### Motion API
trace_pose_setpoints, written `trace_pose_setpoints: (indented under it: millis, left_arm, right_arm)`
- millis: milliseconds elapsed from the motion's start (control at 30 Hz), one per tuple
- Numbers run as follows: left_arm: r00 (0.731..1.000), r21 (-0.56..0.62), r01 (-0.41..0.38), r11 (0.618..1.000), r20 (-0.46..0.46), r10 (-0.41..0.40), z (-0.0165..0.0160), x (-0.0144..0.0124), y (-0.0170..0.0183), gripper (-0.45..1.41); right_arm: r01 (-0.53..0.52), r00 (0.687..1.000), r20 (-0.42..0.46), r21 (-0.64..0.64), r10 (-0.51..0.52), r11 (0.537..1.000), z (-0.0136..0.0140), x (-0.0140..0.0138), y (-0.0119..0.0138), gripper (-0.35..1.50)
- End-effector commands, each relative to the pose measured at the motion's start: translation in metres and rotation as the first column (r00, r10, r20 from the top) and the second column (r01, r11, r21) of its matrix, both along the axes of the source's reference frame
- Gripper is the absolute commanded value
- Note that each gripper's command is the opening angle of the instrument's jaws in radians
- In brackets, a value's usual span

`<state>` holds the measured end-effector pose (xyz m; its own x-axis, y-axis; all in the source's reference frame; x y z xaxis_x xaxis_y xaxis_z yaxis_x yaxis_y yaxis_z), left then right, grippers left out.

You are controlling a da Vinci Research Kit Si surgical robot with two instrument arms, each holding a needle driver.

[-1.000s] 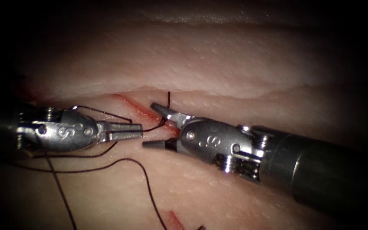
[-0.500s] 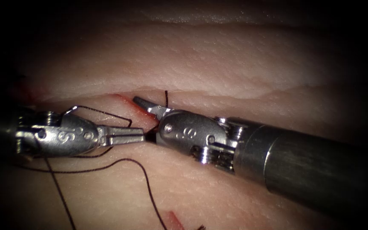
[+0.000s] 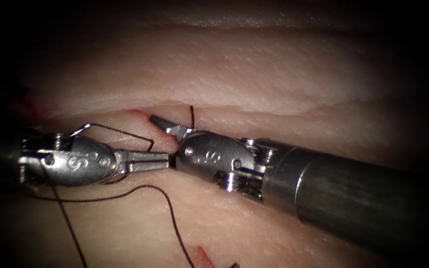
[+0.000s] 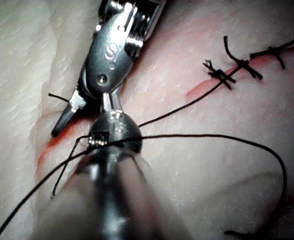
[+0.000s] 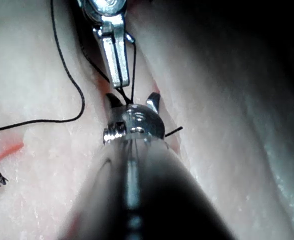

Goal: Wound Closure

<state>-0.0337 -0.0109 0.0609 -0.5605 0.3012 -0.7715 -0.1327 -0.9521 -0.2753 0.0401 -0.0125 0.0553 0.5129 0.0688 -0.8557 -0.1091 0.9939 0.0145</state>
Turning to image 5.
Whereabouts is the right arm needle driver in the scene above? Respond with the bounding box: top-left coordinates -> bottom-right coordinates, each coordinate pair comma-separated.
102,102 -> 166,146

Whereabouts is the tissue pad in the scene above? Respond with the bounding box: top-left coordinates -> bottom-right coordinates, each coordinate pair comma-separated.
0,0 -> 294,240

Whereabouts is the left arm needle driver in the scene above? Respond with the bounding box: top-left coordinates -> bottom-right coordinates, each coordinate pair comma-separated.
77,0 -> 128,29

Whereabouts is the right arm needle driver jaw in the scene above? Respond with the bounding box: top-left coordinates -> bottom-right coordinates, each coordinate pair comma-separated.
145,91 -> 162,114
104,92 -> 124,109

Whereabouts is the left arm needle driver jaw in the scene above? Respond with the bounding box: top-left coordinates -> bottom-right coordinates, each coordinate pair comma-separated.
92,24 -> 123,89
115,21 -> 135,88

